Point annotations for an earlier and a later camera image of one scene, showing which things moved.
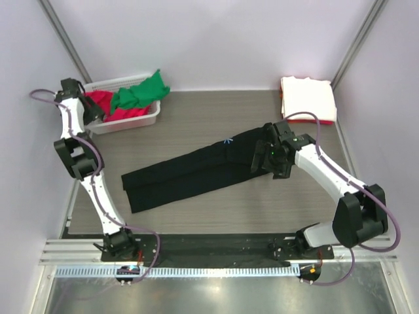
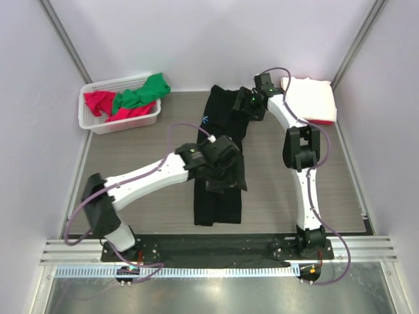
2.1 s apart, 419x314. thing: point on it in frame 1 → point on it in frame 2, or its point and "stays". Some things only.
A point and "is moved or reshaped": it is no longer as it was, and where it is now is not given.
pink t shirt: (103, 99) stays
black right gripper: (280, 172) → (256, 114)
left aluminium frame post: (65, 40) stays
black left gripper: (94, 112) → (218, 186)
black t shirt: (209, 168) is moved or reshaped
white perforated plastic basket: (127, 123) stays
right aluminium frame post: (376, 10) stays
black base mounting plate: (217, 250) stays
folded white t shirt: (308, 95) stays
